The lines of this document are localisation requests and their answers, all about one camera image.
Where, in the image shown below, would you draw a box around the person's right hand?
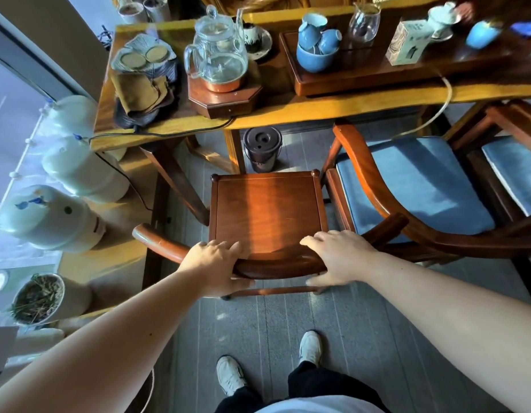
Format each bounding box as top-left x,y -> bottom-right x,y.
300,230 -> 380,293

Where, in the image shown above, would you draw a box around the person's left hand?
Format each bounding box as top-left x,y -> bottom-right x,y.
178,240 -> 256,299

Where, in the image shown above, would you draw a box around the wooden chair with bare seat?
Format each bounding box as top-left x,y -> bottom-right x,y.
132,169 -> 411,301

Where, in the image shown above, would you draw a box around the person's left forearm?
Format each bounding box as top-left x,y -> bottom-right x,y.
0,266 -> 206,413

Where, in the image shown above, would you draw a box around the person's right forearm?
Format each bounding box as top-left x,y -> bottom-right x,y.
368,251 -> 531,413

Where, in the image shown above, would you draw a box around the person's right white shoe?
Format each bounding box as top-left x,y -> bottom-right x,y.
298,330 -> 323,369

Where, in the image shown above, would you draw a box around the person's white shoe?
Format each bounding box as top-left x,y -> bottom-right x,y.
216,355 -> 248,397
298,330 -> 323,369

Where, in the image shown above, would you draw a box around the person's left white shoe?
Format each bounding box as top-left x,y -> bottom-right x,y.
216,355 -> 248,397

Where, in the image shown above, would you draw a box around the person's black trousers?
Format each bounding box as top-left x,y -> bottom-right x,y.
214,361 -> 392,413

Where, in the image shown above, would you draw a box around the wooden armchair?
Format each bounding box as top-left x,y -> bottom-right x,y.
444,98 -> 531,237
320,120 -> 531,265

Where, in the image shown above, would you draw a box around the person's white shirt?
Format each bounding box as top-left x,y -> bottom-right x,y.
254,395 -> 376,413

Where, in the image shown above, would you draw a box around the low wooden bench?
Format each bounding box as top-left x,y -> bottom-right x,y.
55,146 -> 172,332

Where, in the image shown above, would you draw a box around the blue seat cushion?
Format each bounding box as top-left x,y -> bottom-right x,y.
481,135 -> 531,218
336,136 -> 497,244

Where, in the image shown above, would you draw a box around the dark waste water bucket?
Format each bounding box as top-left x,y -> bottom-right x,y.
242,126 -> 283,174

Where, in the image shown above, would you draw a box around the long wooden tea table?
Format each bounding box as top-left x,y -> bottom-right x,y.
90,3 -> 531,227

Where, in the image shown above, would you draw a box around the octagonal wooden kettle base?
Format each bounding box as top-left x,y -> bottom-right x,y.
187,73 -> 264,120

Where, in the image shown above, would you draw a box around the large water bottle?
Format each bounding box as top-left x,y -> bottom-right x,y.
0,184 -> 106,254
43,95 -> 98,139
41,139 -> 131,204

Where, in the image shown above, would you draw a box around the white pot with plant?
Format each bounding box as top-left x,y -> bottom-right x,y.
9,272 -> 92,327

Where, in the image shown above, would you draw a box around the dark wooden tea tray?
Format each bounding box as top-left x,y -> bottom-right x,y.
279,25 -> 531,98

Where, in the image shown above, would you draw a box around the brown tea cloth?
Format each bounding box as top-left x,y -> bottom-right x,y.
111,73 -> 176,115

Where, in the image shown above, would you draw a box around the blue ceramic bowl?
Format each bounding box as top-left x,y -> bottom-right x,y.
296,42 -> 338,74

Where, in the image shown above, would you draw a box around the glass kettle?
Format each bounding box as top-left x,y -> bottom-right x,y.
184,5 -> 250,93

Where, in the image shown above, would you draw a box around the blue tea cup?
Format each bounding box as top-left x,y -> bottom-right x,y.
319,28 -> 343,56
298,13 -> 329,50
465,20 -> 503,50

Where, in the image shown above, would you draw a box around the white saucer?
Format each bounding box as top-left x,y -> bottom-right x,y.
245,25 -> 274,62

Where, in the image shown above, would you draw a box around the dark painted tea cup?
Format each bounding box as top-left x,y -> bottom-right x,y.
242,23 -> 264,53

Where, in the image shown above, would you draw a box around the white printed paper box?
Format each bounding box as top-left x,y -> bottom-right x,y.
385,19 -> 436,66

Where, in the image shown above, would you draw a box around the glass pitcher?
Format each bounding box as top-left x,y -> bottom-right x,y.
347,1 -> 382,44

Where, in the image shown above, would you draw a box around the grey leaf-shaped tray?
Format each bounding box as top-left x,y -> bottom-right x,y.
110,33 -> 178,79

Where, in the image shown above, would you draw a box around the white lidded tea cup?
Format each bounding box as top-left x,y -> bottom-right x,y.
427,1 -> 462,42

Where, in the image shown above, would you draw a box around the white paper cup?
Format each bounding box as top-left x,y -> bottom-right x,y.
118,1 -> 148,24
143,0 -> 172,23

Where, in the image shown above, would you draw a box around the black power cable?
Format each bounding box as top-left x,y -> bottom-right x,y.
89,118 -> 234,212

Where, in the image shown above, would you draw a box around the white drain hose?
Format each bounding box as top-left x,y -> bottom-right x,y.
392,75 -> 454,141

